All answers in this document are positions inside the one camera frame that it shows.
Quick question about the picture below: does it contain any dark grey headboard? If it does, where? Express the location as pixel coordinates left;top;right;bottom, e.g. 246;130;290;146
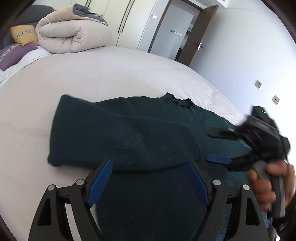
1;4;54;50

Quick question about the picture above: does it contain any wall socket near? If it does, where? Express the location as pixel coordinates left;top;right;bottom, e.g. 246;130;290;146
272;95;280;105

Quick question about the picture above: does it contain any white bed mattress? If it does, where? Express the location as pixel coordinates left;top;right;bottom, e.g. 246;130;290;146
1;47;243;240

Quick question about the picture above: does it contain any brown wooden door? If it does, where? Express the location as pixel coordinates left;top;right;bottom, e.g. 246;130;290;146
178;5;219;67

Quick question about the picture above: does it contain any wall socket far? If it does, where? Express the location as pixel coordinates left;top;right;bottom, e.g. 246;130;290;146
255;80;262;89

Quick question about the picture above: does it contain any wall socket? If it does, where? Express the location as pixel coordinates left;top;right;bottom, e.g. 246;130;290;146
255;80;262;89
272;95;280;105

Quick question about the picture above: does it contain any yellow patterned pillow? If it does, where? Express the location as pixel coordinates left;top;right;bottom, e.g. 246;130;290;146
10;25;38;46

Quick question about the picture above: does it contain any folded beige duvet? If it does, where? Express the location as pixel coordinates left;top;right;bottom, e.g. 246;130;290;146
35;4;112;54

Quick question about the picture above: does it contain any person's right hand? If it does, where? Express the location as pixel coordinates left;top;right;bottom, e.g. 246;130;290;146
249;160;295;211

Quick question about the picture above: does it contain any cream wardrobe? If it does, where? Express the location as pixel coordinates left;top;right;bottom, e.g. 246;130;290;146
71;0;168;50

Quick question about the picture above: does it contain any purple patterned pillow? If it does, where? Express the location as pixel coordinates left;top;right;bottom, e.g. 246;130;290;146
1;43;37;71

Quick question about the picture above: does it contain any dark green sweater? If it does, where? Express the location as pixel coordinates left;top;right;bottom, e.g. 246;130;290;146
48;93;250;240

